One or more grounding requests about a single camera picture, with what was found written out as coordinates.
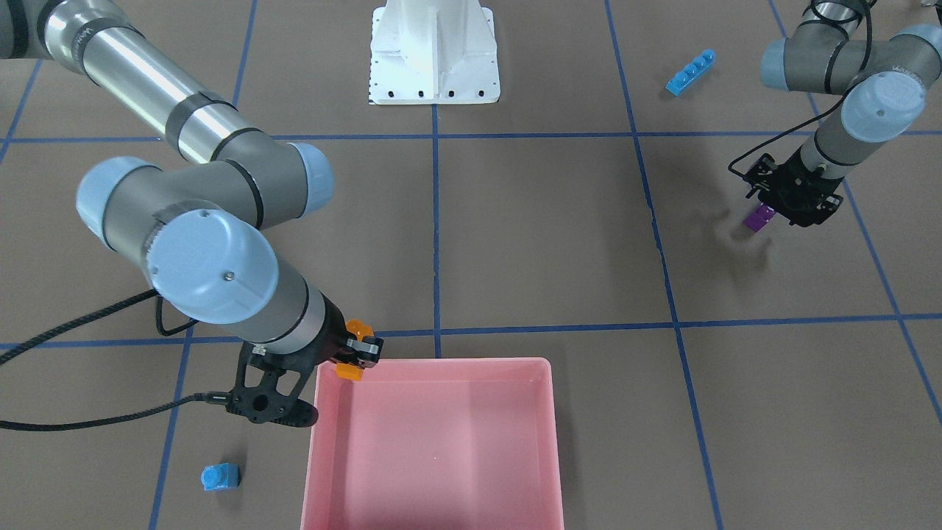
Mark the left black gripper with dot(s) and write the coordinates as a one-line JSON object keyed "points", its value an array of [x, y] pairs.
{"points": [[796, 181]]}

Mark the white pedestal column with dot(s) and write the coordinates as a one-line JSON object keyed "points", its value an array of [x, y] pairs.
{"points": [[433, 53]]}

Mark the long blue toy block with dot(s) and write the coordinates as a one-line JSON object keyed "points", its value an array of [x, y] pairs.
{"points": [[691, 73]]}

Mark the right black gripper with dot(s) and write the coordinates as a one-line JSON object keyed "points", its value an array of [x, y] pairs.
{"points": [[335, 333]]}

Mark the orange toy block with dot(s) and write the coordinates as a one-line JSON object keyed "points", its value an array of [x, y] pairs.
{"points": [[355, 359]]}

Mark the small blue toy block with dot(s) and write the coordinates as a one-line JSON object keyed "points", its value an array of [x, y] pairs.
{"points": [[220, 477]]}

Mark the pink plastic box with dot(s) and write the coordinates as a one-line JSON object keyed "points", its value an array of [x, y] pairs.
{"points": [[461, 443]]}

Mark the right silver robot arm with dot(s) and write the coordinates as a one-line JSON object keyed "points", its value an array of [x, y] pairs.
{"points": [[196, 233]]}

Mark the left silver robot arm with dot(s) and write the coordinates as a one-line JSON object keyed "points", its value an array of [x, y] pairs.
{"points": [[881, 88]]}

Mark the purple toy block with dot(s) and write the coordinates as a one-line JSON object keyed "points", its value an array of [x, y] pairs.
{"points": [[759, 218]]}

